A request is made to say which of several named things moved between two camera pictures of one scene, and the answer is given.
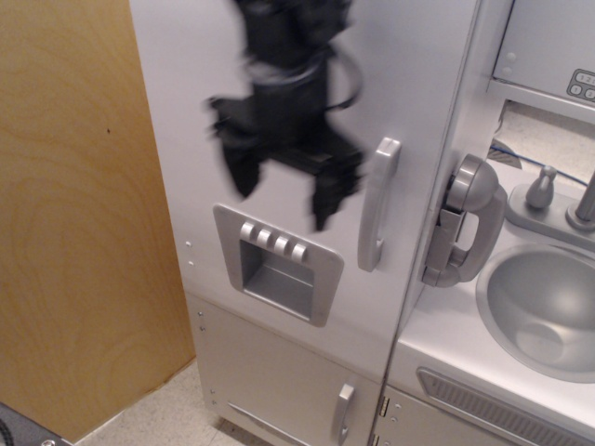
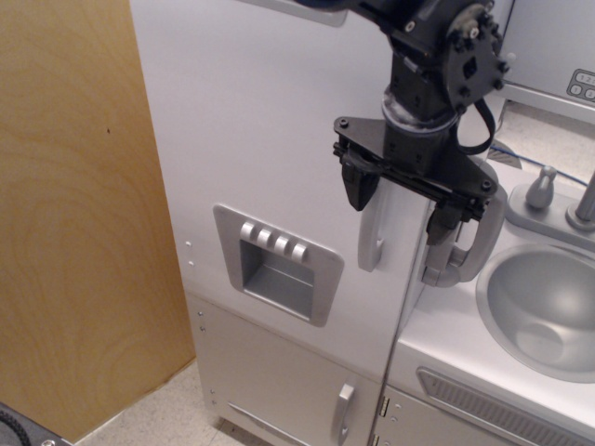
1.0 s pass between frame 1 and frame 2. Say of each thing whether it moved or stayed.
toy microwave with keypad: stayed
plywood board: stayed
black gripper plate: moved
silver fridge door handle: stayed
